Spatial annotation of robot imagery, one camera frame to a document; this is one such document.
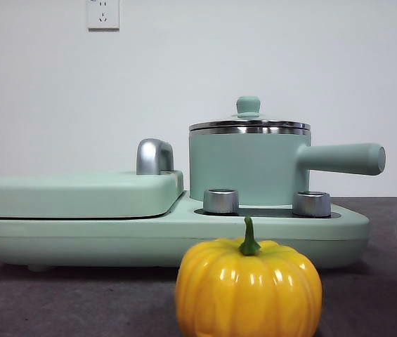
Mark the glass lid with green knob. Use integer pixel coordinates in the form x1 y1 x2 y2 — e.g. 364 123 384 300
188 95 311 133

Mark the yellow pumpkin with green stem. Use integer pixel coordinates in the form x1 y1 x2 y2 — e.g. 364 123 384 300
174 216 324 337

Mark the silver control knob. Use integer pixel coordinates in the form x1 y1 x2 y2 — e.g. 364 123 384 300
202 188 240 215
292 191 332 216

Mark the green breakfast maker base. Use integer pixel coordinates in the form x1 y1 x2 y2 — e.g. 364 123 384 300
0 191 371 273

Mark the green hinged grill cover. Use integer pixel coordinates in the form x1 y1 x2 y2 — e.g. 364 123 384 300
0 171 185 220

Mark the green pot with side handle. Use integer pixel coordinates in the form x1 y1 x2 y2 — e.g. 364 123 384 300
188 125 387 208

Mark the silver grill cover handle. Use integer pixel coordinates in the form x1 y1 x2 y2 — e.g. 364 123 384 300
136 139 175 176

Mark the white wall socket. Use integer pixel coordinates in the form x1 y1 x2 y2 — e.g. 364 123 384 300
86 0 120 31

